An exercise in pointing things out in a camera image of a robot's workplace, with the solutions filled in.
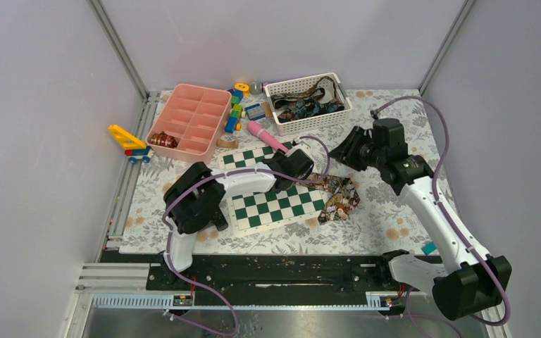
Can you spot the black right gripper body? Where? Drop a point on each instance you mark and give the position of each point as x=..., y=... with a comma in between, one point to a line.
x=360, y=151

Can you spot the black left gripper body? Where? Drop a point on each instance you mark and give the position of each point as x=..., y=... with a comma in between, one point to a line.
x=280, y=156

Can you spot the brown floral patterned tie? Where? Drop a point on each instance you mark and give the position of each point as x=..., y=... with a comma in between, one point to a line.
x=342, y=196

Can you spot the pink divided organizer tray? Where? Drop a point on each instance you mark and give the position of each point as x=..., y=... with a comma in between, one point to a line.
x=195, y=116

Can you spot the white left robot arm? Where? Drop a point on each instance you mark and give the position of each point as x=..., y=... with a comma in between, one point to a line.
x=194, y=199

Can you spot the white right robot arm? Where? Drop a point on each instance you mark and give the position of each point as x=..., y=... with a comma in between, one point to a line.
x=470, y=279

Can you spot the blue patterned tie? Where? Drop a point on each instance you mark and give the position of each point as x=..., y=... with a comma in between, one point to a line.
x=307, y=109

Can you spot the green white chessboard mat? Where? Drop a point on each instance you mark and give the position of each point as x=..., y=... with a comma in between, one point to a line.
x=258, y=212

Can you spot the wooden rectangular block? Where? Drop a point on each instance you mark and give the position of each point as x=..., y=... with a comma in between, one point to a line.
x=267, y=110

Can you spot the blue grey lego brick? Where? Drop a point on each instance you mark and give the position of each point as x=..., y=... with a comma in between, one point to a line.
x=255, y=112

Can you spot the wooden arch block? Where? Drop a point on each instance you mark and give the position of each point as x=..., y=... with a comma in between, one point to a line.
x=228, y=141

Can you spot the purple glitter microphone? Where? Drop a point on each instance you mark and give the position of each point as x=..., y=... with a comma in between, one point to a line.
x=255, y=87

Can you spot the colourful lego block vehicle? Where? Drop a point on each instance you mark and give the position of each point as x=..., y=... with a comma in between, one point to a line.
x=238, y=92

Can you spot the small teal block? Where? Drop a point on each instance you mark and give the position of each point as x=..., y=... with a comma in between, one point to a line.
x=429, y=248

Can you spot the rolled red patterned tie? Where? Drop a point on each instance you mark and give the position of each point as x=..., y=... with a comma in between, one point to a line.
x=164, y=140

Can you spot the yellow toy crane car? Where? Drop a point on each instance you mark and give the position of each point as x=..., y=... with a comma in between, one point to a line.
x=136, y=150

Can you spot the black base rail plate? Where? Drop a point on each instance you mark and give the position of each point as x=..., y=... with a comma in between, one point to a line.
x=270, y=280

